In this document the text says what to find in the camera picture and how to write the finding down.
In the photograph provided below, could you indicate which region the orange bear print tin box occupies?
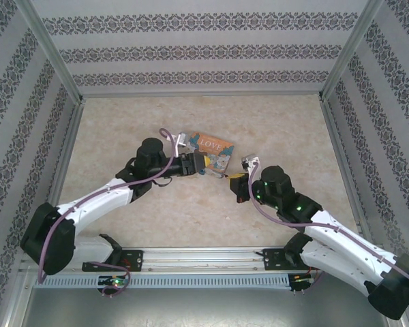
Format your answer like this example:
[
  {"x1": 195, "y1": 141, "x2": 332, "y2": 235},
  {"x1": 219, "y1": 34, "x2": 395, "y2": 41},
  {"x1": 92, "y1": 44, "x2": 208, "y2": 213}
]
[{"x1": 187, "y1": 131, "x2": 236, "y2": 174}]

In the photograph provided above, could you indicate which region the circuit board with green light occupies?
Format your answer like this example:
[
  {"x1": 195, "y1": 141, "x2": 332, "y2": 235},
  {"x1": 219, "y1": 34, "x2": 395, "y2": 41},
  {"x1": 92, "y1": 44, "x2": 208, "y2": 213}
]
[
  {"x1": 291, "y1": 272, "x2": 320, "y2": 291},
  {"x1": 97, "y1": 275, "x2": 130, "y2": 287}
]

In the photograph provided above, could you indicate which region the grey metal panel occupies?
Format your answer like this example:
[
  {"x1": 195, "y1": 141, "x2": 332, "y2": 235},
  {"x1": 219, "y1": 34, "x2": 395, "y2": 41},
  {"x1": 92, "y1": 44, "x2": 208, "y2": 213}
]
[{"x1": 6, "y1": 287, "x2": 396, "y2": 327}]

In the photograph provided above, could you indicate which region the aluminium back frame bar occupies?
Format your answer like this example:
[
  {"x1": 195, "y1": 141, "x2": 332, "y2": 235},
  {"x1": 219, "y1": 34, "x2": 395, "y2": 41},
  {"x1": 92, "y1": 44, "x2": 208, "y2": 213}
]
[{"x1": 80, "y1": 89, "x2": 324, "y2": 99}]

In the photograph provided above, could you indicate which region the aluminium side frame bar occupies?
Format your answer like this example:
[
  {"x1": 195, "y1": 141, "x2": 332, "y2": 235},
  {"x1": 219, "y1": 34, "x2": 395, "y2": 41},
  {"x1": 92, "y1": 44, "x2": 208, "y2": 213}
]
[
  {"x1": 318, "y1": 95, "x2": 379, "y2": 246},
  {"x1": 18, "y1": 97, "x2": 86, "y2": 273}
]

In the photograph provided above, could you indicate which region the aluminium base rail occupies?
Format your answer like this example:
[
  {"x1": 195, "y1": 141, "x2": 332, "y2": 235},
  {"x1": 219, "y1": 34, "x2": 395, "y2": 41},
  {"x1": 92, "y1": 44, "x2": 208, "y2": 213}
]
[{"x1": 122, "y1": 247, "x2": 287, "y2": 273}]

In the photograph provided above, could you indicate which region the slotted grey cable duct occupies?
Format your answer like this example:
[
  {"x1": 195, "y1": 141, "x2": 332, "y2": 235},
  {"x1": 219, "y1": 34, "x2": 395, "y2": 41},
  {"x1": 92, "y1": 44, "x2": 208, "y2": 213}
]
[{"x1": 40, "y1": 272, "x2": 290, "y2": 290}]

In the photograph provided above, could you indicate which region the short purple base cable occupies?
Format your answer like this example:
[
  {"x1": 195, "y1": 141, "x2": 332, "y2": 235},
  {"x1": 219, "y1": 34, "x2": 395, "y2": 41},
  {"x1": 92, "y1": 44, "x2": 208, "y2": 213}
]
[{"x1": 83, "y1": 260, "x2": 132, "y2": 298}]

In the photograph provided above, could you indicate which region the aluminium corner post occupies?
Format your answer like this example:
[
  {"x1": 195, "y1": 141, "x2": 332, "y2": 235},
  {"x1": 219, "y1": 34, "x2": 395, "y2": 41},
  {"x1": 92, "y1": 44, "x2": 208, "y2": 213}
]
[
  {"x1": 320, "y1": 0, "x2": 385, "y2": 99},
  {"x1": 15, "y1": 0, "x2": 86, "y2": 105}
]

